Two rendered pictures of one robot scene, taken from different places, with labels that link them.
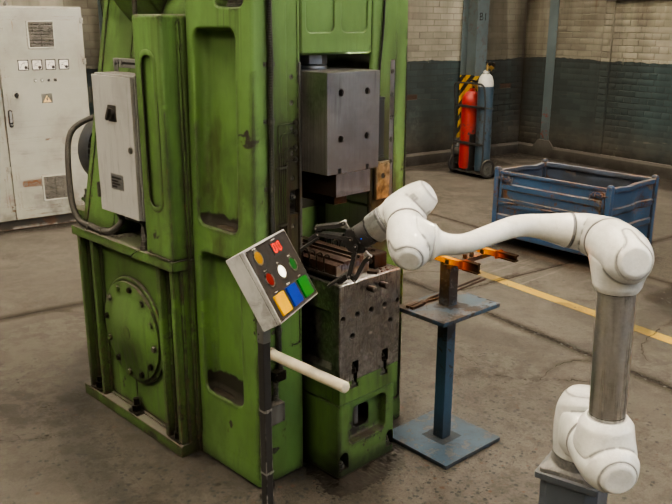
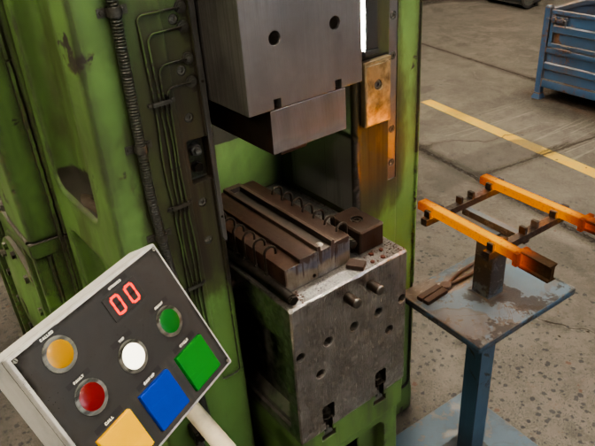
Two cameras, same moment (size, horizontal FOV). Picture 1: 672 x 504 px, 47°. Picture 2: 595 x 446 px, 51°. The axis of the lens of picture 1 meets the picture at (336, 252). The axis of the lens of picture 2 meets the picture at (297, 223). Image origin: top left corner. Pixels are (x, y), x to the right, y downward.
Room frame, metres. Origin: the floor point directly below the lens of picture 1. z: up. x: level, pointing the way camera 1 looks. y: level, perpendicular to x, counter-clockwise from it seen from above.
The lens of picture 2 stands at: (1.91, -0.22, 1.80)
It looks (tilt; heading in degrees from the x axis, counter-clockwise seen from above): 30 degrees down; 9
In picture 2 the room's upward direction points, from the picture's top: 4 degrees counter-clockwise
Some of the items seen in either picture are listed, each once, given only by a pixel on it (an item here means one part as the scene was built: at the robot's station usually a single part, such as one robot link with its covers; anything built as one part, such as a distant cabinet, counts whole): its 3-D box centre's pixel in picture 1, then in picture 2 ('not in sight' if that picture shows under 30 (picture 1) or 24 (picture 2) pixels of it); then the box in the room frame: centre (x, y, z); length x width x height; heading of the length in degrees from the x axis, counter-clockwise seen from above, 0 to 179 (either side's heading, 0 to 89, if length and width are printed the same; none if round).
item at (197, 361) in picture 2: (304, 286); (197, 362); (2.74, 0.12, 1.01); 0.07 x 0.05 x 0.07; 159
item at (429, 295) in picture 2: (448, 292); (488, 258); (3.55, -0.54, 0.70); 0.60 x 0.04 x 0.01; 136
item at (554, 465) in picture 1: (579, 456); not in sight; (2.19, -0.77, 0.63); 0.22 x 0.18 x 0.06; 145
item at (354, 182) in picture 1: (318, 176); (254, 97); (3.29, 0.08, 1.32); 0.42 x 0.20 x 0.10; 44
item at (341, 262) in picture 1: (318, 256); (267, 229); (3.29, 0.08, 0.96); 0.42 x 0.20 x 0.09; 44
